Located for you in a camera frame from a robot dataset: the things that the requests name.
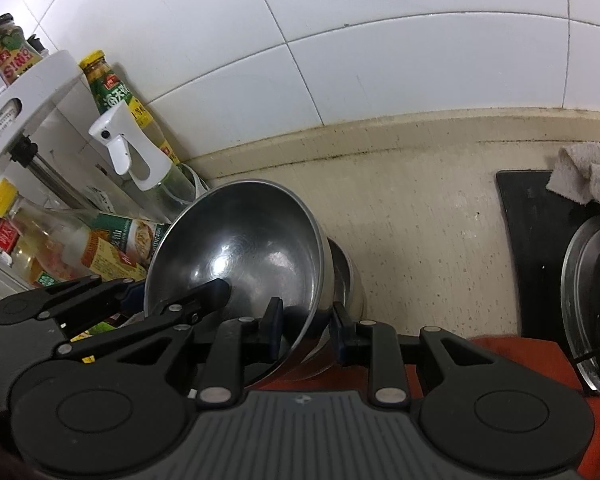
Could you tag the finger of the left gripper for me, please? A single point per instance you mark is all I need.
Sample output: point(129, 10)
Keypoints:
point(150, 304)

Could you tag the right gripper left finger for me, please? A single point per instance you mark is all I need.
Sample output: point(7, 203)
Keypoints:
point(238, 343)

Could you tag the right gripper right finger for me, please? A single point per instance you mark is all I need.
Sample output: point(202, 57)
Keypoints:
point(376, 347)

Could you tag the large steel bowl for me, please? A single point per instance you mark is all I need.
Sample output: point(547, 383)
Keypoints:
point(259, 237)

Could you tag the seasoning packet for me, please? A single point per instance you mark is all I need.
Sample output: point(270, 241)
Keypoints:
point(138, 238)

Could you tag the red label soy sauce bottle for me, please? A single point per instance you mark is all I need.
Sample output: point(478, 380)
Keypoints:
point(67, 248)

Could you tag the white spray bottle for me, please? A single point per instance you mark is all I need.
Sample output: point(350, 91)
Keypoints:
point(166, 190)

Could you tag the white round turntable tray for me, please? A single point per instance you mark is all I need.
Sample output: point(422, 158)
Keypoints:
point(200, 185)

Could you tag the black gas stove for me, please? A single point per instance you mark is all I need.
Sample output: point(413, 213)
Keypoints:
point(555, 245)

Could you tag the white upper turntable shelf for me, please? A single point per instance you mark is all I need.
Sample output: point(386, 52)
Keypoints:
point(36, 93)

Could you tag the grey rag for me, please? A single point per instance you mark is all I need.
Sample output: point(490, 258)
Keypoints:
point(576, 174)

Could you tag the red label jar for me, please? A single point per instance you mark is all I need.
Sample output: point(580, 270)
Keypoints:
point(16, 54)

